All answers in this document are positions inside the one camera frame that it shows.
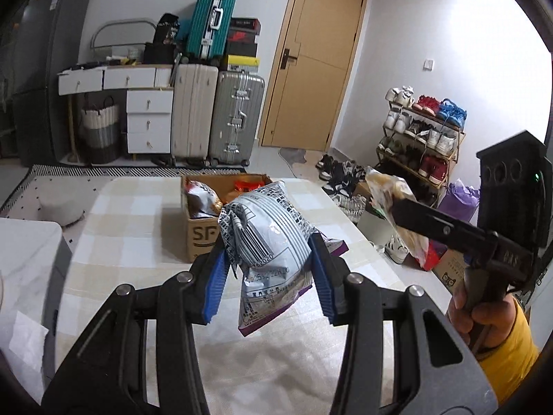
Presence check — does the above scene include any woven laundry basket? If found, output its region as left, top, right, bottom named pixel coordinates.
left=82, top=95, right=120, bottom=165

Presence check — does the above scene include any teal suitcase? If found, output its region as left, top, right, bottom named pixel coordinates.
left=186, top=0, right=236, bottom=61

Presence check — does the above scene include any brown cardboard box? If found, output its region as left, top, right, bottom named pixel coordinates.
left=180, top=173, right=272, bottom=262

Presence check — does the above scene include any wooden door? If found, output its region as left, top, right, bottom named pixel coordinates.
left=259, top=0, right=367, bottom=151

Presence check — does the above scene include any dark grey refrigerator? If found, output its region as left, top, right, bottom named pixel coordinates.
left=8, top=0, right=89, bottom=167

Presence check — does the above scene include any yellow black shoe box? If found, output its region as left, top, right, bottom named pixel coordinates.
left=225, top=54, right=260, bottom=74

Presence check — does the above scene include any grey purple snack bag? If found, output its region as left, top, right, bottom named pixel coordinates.
left=217, top=180, right=349, bottom=338

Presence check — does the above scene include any black bag on desk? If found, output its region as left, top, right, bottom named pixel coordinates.
left=143, top=13, right=180, bottom=65

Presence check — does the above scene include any white drawer desk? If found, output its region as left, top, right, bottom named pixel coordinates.
left=58, top=65, right=174, bottom=155

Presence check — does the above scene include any beige suitcase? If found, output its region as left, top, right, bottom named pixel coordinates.
left=171, top=64, right=218, bottom=160

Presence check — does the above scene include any white red noodle bag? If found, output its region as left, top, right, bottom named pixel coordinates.
left=185, top=180, right=223, bottom=218

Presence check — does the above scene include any small door mat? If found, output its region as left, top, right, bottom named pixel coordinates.
left=278, top=147, right=307, bottom=167

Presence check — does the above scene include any grey aluminium suitcase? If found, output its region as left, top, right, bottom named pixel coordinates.
left=208, top=71, right=265, bottom=167

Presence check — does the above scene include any black red shoe box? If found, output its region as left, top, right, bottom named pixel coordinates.
left=225, top=18, right=262, bottom=57

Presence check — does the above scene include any right hand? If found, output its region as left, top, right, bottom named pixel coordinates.
left=447, top=284, right=516, bottom=349

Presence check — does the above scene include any shoe rack with shoes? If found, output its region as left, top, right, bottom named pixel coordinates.
left=376, top=86, right=468, bottom=191

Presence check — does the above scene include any patterned floor rug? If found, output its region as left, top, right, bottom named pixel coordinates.
left=0, top=163, right=247, bottom=243

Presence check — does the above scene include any large red snack bag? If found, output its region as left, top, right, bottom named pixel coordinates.
left=234, top=181, right=265, bottom=193

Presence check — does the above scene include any grey floor cushion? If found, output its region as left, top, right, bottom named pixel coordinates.
left=37, top=183, right=84, bottom=228

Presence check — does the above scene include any clear biscuit packet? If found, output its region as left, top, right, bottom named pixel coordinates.
left=366, top=168, right=429, bottom=268

